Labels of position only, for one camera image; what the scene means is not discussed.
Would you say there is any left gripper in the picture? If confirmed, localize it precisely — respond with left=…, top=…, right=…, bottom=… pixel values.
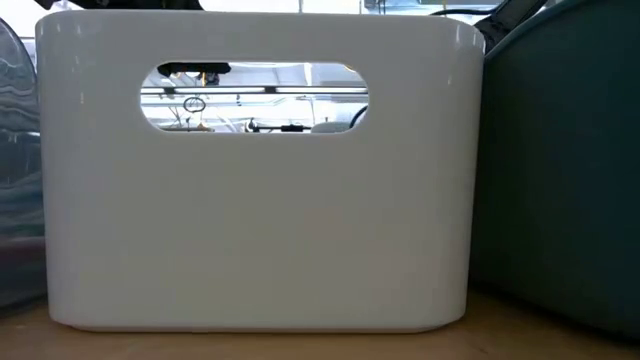
left=156, top=61, right=233, bottom=78

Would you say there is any white plastic bin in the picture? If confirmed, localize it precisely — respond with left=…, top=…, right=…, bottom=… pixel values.
left=35, top=9, right=486, bottom=335

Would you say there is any grey translucent plastic bin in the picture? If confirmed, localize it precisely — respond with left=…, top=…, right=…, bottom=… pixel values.
left=0, top=17, right=50, bottom=310

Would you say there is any teal plastic bin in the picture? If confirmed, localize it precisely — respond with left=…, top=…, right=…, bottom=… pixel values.
left=468, top=0, right=640, bottom=342

